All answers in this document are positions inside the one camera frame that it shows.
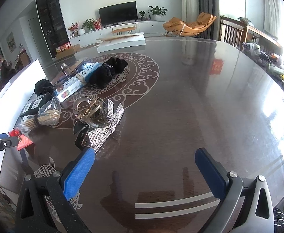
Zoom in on framed wall painting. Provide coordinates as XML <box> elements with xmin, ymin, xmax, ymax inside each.
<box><xmin>5</xmin><ymin>32</ymin><xmax>17</xmax><ymax>53</ymax></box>

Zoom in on large green potted plant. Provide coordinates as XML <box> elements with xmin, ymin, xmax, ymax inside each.
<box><xmin>148</xmin><ymin>5</ymin><xmax>169</xmax><ymax>21</ymax></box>

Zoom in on red packet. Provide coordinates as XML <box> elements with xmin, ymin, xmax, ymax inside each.
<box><xmin>8</xmin><ymin>129</ymin><xmax>35</xmax><ymax>151</ymax></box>

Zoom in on grey curtain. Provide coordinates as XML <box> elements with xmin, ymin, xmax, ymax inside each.
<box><xmin>198</xmin><ymin>0</ymin><xmax>220</xmax><ymax>40</ymax></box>

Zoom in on rhinestone bow hair clip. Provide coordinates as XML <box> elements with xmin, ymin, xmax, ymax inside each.
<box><xmin>73</xmin><ymin>99</ymin><xmax>125</xmax><ymax>155</ymax></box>

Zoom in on brown card in plastic sleeve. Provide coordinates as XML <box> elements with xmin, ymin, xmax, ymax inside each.
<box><xmin>52</xmin><ymin>58</ymin><xmax>94</xmax><ymax>83</ymax></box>

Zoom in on glass tube with brown cord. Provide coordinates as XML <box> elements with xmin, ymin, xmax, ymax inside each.
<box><xmin>60</xmin><ymin>63</ymin><xmax>79</xmax><ymax>77</ymax></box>

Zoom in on black box with white print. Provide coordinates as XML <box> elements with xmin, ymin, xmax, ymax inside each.
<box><xmin>19</xmin><ymin>93</ymin><xmax>53</xmax><ymax>118</ymax></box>

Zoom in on dark wooden chair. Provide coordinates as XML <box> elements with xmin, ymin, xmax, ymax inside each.
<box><xmin>219</xmin><ymin>16</ymin><xmax>246</xmax><ymax>51</ymax></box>

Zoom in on red flowers in vase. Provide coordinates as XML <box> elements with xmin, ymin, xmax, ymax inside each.
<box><xmin>68</xmin><ymin>21</ymin><xmax>80</xmax><ymax>38</ymax></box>

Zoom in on black fabric scrunchie pile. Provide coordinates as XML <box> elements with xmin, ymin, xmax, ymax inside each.
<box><xmin>90</xmin><ymin>57</ymin><xmax>129</xmax><ymax>87</ymax></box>

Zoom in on white board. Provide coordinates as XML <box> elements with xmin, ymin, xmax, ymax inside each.
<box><xmin>0</xmin><ymin>59</ymin><xmax>45</xmax><ymax>185</ymax></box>

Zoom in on cardboard box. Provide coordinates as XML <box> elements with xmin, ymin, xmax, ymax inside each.
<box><xmin>55</xmin><ymin>43</ymin><xmax>81</xmax><ymax>59</ymax></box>

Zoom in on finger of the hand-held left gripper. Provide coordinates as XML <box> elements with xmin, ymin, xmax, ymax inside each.
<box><xmin>0</xmin><ymin>133</ymin><xmax>20</xmax><ymax>150</ymax></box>

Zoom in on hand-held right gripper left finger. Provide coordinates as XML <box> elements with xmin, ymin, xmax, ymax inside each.
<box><xmin>15</xmin><ymin>148</ymin><xmax>95</xmax><ymax>233</ymax></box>

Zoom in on orange wooden bench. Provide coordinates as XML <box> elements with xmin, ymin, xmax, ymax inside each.
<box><xmin>111</xmin><ymin>26</ymin><xmax>136</xmax><ymax>36</ymax></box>

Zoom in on white curtain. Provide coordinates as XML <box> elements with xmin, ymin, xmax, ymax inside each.
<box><xmin>181</xmin><ymin>0</ymin><xmax>201</xmax><ymax>23</ymax></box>

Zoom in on blue and white carton box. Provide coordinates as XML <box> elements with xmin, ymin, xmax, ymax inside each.
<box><xmin>53</xmin><ymin>62</ymin><xmax>102</xmax><ymax>103</ymax></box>

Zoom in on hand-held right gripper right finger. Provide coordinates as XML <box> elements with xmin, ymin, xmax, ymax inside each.
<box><xmin>195</xmin><ymin>148</ymin><xmax>275</xmax><ymax>233</ymax></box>

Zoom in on small black fabric scrunchie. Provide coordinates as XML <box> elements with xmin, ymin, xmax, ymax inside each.
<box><xmin>34</xmin><ymin>79</ymin><xmax>54</xmax><ymax>97</ymax></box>

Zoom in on large flat white box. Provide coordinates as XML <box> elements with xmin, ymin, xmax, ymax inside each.
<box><xmin>96</xmin><ymin>32</ymin><xmax>146</xmax><ymax>53</ymax></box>

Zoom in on black glass display cabinet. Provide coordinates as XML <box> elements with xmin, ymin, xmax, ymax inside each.
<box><xmin>35</xmin><ymin>0</ymin><xmax>72</xmax><ymax>59</ymax></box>

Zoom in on bundle of wooden sticks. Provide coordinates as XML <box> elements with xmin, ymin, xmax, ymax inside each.
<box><xmin>16</xmin><ymin>97</ymin><xmax>62</xmax><ymax>133</ymax></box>

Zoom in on orange lounge chair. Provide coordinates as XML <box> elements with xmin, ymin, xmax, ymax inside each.
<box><xmin>163</xmin><ymin>12</ymin><xmax>217</xmax><ymax>37</ymax></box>

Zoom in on black television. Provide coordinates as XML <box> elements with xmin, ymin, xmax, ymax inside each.
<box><xmin>98</xmin><ymin>1</ymin><xmax>138</xmax><ymax>27</ymax></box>

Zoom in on white television cabinet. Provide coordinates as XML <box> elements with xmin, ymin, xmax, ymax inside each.
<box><xmin>69</xmin><ymin>21</ymin><xmax>166</xmax><ymax>45</ymax></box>

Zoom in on bushy green potted plant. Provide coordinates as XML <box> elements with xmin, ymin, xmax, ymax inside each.
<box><xmin>82</xmin><ymin>18</ymin><xmax>96</xmax><ymax>32</ymax></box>

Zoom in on clear hair claw clip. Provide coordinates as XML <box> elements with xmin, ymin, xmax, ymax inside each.
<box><xmin>72</xmin><ymin>97</ymin><xmax>107</xmax><ymax>128</ymax></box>

